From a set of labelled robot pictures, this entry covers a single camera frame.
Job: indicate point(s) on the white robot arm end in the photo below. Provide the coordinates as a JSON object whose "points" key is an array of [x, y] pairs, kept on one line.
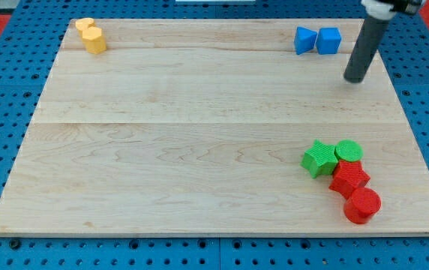
{"points": [[387, 9]]}

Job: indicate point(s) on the blue triangle block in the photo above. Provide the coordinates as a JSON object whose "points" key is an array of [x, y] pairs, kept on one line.
{"points": [[304, 40]]}

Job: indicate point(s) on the blue cube block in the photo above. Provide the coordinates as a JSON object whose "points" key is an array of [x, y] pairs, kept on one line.
{"points": [[328, 41]]}

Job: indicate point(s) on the light wooden board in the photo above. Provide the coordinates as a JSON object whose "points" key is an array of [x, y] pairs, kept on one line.
{"points": [[197, 128]]}

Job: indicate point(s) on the green star block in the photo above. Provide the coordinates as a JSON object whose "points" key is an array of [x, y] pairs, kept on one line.
{"points": [[319, 159]]}

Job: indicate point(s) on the green cylinder block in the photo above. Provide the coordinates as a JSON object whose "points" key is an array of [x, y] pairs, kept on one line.
{"points": [[348, 150]]}

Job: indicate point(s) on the red star block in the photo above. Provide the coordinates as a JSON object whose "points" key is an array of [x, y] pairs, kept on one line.
{"points": [[347, 177]]}

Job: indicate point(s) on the yellow hexagon block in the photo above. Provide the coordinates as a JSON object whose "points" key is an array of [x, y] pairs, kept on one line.
{"points": [[94, 40]]}

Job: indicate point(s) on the red cylinder block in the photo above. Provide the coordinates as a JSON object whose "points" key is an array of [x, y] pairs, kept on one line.
{"points": [[362, 205]]}

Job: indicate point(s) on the yellow heart block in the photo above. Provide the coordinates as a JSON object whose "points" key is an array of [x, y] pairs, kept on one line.
{"points": [[84, 23]]}

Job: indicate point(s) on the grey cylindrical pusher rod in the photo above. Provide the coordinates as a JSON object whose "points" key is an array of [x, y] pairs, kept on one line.
{"points": [[365, 48]]}

